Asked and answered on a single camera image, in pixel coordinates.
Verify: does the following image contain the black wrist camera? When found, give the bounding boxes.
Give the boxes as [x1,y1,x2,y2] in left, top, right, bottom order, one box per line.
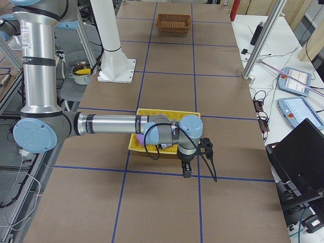
[198,138,214,160]

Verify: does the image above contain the black water bottle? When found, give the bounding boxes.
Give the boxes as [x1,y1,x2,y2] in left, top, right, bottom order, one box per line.
[250,21,265,46]

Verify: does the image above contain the small dark can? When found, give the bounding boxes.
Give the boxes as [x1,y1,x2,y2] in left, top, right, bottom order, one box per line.
[159,144,172,150]

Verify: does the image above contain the far teach pendant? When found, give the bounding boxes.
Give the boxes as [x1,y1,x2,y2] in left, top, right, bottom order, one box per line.
[277,67,312,97]

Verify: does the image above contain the yellow plastic basket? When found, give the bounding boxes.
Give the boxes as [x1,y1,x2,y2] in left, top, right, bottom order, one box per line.
[128,108,200,154]

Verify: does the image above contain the reacher grabber stick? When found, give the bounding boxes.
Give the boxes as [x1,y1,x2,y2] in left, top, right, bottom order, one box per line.
[258,59,323,97]

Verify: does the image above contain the purple foam block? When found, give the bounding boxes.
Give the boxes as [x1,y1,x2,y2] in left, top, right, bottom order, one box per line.
[136,134,144,147]

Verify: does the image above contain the pot with corn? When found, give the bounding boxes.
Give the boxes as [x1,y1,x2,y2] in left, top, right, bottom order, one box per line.
[68,61,92,86]

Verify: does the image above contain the black laptop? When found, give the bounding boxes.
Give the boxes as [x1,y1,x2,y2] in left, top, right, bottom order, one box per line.
[266,118,323,195]

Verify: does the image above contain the near teach pendant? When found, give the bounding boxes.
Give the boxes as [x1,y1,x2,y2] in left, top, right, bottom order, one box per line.
[277,97,323,130]

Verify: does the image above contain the aluminium frame post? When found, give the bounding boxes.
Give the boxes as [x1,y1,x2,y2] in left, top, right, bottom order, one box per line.
[242,0,287,84]

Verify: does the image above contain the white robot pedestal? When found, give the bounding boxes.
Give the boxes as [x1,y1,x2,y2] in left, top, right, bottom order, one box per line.
[90,0,136,84]

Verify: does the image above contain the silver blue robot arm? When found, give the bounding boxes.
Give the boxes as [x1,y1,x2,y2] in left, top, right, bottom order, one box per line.
[12,1,204,178]

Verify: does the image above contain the red cylinder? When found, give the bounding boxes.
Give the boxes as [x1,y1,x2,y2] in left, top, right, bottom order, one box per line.
[230,0,241,21]

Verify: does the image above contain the brown wicker basket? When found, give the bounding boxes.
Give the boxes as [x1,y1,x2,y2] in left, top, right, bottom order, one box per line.
[155,14,192,33]

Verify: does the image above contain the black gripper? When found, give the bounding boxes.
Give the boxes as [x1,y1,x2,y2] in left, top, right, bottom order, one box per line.
[177,150,194,178]

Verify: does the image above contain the teach pendant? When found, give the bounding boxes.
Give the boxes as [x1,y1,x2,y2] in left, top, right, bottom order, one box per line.
[277,97,323,130]
[277,67,312,97]

